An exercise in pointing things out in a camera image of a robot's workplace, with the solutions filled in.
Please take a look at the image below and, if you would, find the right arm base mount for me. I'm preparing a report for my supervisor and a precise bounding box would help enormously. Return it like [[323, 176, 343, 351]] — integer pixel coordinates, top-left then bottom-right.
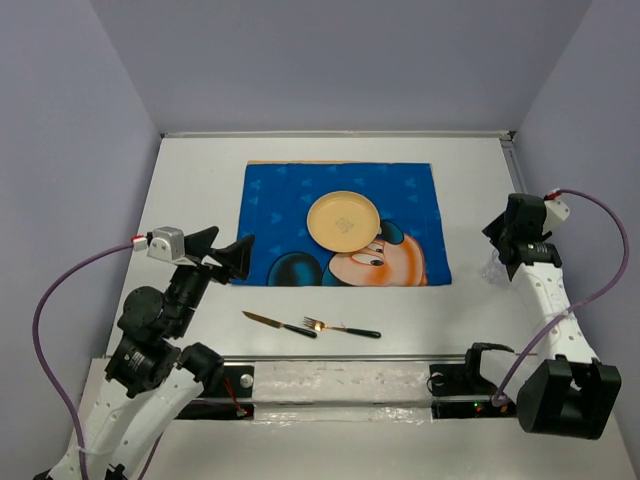
[[426, 342, 517, 420]]

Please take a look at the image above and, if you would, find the gold fork green handle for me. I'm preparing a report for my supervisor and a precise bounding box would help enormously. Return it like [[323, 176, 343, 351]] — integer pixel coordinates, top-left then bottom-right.
[[302, 317, 382, 339]]

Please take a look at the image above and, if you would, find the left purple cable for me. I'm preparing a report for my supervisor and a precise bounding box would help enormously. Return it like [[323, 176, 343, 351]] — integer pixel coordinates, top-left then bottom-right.
[[32, 242, 161, 480]]

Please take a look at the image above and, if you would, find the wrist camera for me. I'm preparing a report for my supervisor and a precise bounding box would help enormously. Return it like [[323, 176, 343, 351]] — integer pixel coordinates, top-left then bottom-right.
[[131, 226, 195, 266], [542, 189, 570, 235]]

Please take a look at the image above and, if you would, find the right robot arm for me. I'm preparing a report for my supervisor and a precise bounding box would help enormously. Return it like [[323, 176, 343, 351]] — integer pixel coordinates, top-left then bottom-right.
[[460, 189, 625, 440]]

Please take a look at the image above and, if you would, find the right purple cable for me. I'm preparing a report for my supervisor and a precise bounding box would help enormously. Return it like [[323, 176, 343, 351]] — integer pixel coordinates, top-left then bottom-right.
[[491, 188, 629, 407]]

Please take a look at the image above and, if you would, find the purple cable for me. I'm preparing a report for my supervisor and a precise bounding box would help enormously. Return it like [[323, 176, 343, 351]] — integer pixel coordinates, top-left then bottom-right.
[[491, 188, 629, 407], [32, 242, 161, 480]]

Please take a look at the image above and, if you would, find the gold knife green handle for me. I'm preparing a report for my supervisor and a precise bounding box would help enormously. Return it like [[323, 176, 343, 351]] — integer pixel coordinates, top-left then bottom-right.
[[243, 311, 317, 339]]

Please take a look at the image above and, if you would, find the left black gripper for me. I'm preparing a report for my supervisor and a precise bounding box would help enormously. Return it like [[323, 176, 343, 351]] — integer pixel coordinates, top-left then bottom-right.
[[169, 224, 256, 334]]

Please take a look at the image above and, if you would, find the clear drinking glass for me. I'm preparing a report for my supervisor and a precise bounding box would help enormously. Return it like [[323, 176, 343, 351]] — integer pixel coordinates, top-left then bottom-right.
[[481, 249, 509, 287]]

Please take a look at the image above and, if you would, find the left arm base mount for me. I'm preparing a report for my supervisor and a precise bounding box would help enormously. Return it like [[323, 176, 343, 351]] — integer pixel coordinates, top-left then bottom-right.
[[178, 363, 255, 421]]

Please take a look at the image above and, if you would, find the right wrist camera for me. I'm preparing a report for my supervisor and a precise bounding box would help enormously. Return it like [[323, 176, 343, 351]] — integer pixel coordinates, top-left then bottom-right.
[[542, 189, 570, 235]]

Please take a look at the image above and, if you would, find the blue cartoon placemat cloth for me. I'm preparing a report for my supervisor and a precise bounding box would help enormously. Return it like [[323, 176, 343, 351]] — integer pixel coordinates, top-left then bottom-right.
[[238, 162, 452, 287]]

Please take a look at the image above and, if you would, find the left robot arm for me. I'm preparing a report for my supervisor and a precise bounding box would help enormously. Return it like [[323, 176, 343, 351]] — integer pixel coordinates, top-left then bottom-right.
[[32, 226, 255, 479]]

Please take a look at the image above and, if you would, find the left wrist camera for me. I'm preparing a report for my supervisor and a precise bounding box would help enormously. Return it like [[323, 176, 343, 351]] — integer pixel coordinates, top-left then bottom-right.
[[131, 226, 195, 266]]

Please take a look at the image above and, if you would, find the yellow plate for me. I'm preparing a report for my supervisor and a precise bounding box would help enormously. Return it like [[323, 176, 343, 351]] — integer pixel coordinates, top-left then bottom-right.
[[306, 191, 381, 253]]

